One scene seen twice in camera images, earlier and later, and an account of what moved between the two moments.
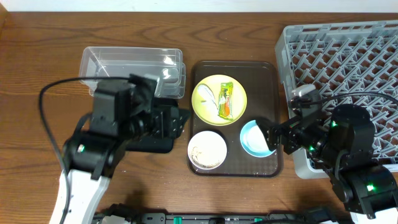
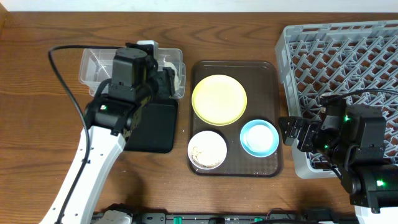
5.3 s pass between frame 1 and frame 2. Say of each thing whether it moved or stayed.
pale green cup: stayed
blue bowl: stayed
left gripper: moved
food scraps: stayed
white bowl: stayed
